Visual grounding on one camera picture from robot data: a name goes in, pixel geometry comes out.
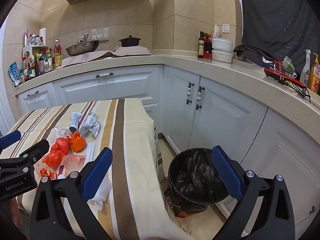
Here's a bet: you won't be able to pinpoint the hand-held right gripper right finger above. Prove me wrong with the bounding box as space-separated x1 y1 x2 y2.
211 145 296 240

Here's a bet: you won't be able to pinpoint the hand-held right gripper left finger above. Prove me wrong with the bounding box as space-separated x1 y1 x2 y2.
29 147 113 240

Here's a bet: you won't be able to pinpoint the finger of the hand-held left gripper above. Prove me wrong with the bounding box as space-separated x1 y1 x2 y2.
14 139 50 173
0 130 22 149

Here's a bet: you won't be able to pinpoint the white paper card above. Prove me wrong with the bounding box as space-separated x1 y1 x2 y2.
72 142 97 165

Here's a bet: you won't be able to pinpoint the black lined waste bin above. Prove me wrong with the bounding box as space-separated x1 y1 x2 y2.
167 148 242 218

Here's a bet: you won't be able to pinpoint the orange knotted plastic bag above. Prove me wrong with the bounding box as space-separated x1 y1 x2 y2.
66 131 87 153

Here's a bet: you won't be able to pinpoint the red crumpled plastic bag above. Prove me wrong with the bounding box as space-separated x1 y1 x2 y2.
42 151 67 168
50 137 72 156

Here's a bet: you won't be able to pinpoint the white crumpled tissue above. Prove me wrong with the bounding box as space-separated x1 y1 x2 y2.
87 177 112 212

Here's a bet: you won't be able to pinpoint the small orange plastic scrap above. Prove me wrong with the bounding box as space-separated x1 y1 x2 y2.
40 168 58 181

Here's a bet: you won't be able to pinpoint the pale pink plastic bag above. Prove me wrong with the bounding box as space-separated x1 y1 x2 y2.
59 154 85 178

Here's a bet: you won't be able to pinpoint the clear crumpled plastic bag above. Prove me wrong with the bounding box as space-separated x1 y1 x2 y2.
52 127 73 137

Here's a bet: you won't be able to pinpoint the striped tablecloth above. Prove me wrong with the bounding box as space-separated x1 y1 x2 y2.
0 97 198 240

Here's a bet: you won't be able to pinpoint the silver foil wrapper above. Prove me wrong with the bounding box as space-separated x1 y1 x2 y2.
80 121 102 140

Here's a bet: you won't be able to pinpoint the white squeezed tube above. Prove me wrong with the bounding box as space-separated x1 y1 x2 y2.
69 112 82 132

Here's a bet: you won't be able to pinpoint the small white cabinet door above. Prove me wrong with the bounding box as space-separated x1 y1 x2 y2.
16 82 60 114

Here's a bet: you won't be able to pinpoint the white printed packet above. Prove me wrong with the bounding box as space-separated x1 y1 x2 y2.
81 112 99 130

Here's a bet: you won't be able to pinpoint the blue snack packet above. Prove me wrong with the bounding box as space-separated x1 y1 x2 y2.
7 62 22 87

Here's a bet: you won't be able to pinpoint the group of seasoning bottles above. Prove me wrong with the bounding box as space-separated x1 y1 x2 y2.
19 30 63 83

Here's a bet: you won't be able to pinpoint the wide white cabinet front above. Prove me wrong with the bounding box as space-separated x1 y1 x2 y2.
53 65 161 106

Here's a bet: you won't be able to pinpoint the white spice rack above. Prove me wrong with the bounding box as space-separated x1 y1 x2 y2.
22 45 49 78

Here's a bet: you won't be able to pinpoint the yellow cooking oil bottle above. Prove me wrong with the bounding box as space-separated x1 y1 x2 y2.
53 39 63 67

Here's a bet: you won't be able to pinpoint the beige cloth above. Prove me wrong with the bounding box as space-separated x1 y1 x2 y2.
112 45 152 56
61 50 116 68

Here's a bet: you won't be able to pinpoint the steel wok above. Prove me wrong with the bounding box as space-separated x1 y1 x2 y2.
65 40 100 57

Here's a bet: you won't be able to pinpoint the red black tray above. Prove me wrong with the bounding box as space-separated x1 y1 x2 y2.
264 67 312 103

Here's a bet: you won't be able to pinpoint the white lidded bowl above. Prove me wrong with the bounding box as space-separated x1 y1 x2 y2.
212 50 233 63
212 37 233 52

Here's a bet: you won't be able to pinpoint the green packets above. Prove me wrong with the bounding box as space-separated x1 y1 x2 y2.
274 56 297 78

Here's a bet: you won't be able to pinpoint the white spray bottle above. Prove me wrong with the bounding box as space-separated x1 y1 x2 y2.
299 49 311 87

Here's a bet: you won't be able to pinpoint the red packets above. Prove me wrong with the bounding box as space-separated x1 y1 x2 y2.
204 32 213 59

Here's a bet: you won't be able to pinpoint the dark glass oil bottle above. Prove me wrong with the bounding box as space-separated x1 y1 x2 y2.
198 31 205 58

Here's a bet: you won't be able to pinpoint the yellow detergent bottle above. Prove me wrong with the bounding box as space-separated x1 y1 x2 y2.
308 53 320 94

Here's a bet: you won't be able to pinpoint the black lidded pot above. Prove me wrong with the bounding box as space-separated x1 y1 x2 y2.
119 35 142 47

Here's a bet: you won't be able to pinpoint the dark hanging cloth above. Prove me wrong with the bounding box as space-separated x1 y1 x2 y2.
234 0 320 71

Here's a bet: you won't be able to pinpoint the white wall hook rack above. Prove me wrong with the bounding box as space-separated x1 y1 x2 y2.
90 28 110 41

